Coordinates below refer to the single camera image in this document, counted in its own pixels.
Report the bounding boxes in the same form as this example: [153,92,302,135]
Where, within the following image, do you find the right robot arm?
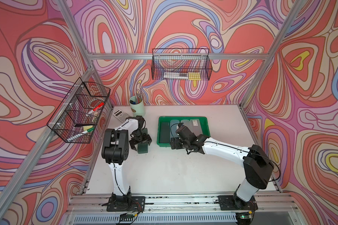
[170,123,275,205]

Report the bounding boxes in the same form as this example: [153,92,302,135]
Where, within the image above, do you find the black wire basket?
[151,47,213,80]
[47,78,111,143]

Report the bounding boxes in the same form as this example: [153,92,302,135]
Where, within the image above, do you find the dark green pencil case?
[159,122,170,143]

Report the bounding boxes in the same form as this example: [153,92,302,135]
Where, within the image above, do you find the black wire basket back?
[151,47,213,80]

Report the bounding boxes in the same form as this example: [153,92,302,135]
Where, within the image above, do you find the green plastic storage tray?
[157,116,210,147]

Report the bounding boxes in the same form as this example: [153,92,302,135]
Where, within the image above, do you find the white calculator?
[112,109,130,123]

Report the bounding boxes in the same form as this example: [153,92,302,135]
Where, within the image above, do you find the black wire basket left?
[47,78,111,143]

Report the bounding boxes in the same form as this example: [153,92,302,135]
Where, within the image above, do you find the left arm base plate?
[102,196,146,212]

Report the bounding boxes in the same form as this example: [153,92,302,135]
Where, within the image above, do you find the teal pencil case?
[170,120,180,139]

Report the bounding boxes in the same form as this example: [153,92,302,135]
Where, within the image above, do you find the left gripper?
[129,131,151,151]

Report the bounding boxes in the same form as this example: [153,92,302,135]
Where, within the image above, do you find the clear rectangular barcode pencil case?
[190,119,202,136]

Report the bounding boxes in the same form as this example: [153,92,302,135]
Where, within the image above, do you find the yellow box in back basket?
[188,72,201,81]

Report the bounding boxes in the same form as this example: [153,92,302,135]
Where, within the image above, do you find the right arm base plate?
[216,196,258,211]

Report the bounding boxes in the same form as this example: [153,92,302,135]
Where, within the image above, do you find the light green pen cup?
[129,95,146,117]

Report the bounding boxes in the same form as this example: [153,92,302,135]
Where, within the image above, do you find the clear rounded pencil case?
[181,119,191,129]

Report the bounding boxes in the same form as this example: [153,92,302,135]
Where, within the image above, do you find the red marker in basket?
[87,102,104,114]

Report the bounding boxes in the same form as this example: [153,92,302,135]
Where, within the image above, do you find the green white marker in basket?
[67,127,94,142]

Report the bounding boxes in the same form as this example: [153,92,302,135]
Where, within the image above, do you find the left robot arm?
[101,116,152,203]

